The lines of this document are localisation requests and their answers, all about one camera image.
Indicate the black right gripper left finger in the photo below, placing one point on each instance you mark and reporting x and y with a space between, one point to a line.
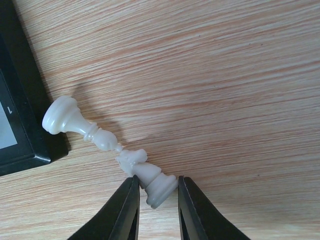
118 219

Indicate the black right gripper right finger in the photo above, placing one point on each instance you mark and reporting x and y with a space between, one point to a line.
199 219

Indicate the white chess knight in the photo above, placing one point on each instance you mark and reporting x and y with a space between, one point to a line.
157 185

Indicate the white chess bishop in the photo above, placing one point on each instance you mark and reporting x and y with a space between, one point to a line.
63 116

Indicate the black and silver chessboard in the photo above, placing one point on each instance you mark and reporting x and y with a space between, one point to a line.
24 144

